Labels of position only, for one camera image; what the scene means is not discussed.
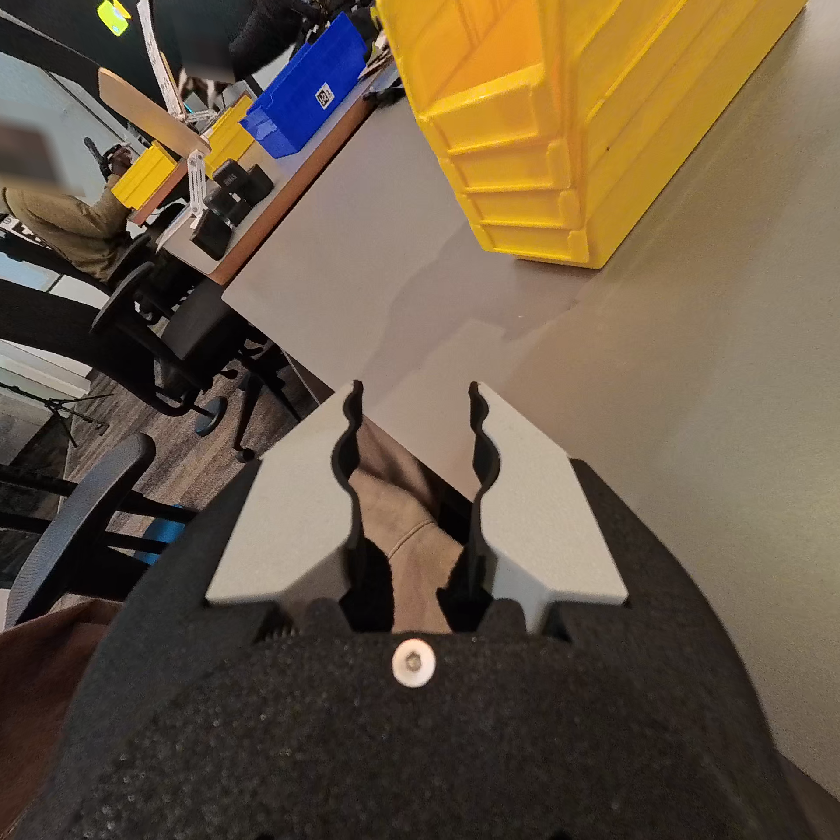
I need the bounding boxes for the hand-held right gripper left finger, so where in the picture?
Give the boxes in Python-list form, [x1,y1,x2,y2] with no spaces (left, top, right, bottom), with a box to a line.
[206,381,395,634]

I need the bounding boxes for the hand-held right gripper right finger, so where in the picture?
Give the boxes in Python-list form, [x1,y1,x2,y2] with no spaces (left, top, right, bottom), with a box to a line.
[436,382,629,635]

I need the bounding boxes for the grey desk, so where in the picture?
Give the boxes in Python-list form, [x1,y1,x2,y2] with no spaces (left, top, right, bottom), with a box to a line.
[223,0,840,788]

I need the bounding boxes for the brown wooden desk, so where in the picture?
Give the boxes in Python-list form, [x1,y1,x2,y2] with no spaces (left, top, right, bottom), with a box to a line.
[128,66,395,286]

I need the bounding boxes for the person's beige trousers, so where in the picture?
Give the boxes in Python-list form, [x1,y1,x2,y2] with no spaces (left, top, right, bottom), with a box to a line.
[348,420,473,634]

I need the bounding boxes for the blue object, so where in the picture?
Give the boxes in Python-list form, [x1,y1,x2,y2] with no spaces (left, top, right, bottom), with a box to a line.
[134,520,186,567]

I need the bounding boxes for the black mesh office chair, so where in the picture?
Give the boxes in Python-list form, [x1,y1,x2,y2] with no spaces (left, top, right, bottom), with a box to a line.
[3,433,198,627]

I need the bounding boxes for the person's brown top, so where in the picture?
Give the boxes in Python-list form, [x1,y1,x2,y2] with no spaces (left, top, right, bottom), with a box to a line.
[0,597,126,821]

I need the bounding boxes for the black box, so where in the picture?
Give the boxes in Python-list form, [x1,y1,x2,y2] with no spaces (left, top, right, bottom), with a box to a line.
[193,210,232,261]
[203,187,253,224]
[230,161,274,204]

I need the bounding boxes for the blue box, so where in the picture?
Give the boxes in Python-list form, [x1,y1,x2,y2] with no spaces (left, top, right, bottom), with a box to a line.
[239,13,368,160]

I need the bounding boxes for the white printed banner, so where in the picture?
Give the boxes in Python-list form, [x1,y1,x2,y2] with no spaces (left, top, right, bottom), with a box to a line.
[136,0,183,114]

